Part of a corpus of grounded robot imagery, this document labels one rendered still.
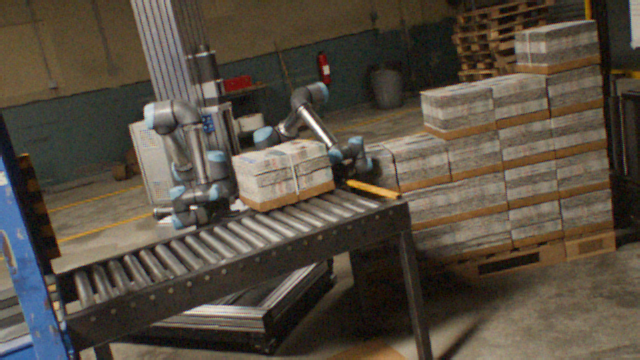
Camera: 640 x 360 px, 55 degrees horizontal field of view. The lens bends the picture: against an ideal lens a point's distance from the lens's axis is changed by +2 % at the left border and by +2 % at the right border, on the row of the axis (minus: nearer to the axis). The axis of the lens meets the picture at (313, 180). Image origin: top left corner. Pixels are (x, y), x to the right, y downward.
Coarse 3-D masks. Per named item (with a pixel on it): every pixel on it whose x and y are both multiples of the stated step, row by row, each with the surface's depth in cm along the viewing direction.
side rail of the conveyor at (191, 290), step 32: (352, 224) 238; (384, 224) 245; (256, 256) 222; (288, 256) 228; (320, 256) 234; (160, 288) 209; (192, 288) 214; (224, 288) 219; (96, 320) 201; (128, 320) 206; (160, 320) 210
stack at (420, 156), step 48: (384, 144) 350; (432, 144) 325; (480, 144) 328; (528, 144) 330; (432, 192) 330; (480, 192) 332; (528, 192) 336; (384, 240) 334; (432, 240) 337; (480, 240) 340; (384, 288) 340; (432, 288) 343
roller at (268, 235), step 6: (246, 222) 265; (252, 222) 261; (246, 228) 265; (252, 228) 257; (258, 228) 252; (264, 228) 249; (258, 234) 251; (264, 234) 245; (270, 234) 241; (276, 234) 239; (270, 240) 238; (276, 240) 234
